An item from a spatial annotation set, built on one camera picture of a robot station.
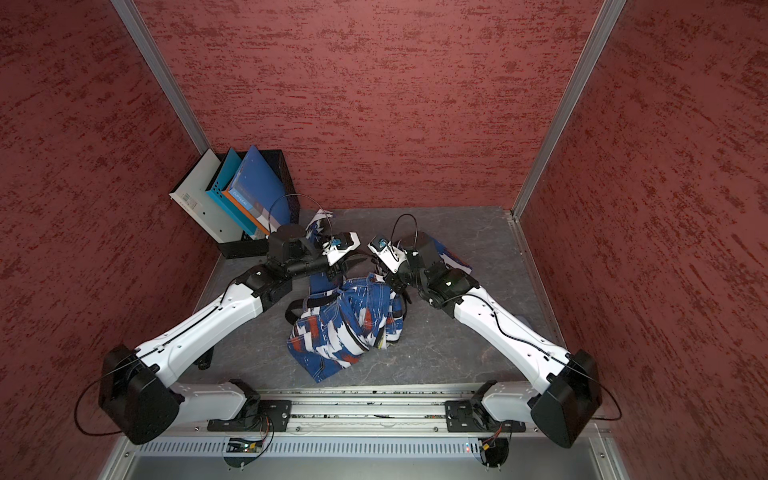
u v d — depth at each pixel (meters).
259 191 1.04
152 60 0.78
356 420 0.74
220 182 0.88
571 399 0.38
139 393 0.38
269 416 0.74
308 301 0.82
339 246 0.60
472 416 0.66
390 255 0.66
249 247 1.00
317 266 0.64
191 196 0.88
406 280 0.64
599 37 0.74
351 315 0.74
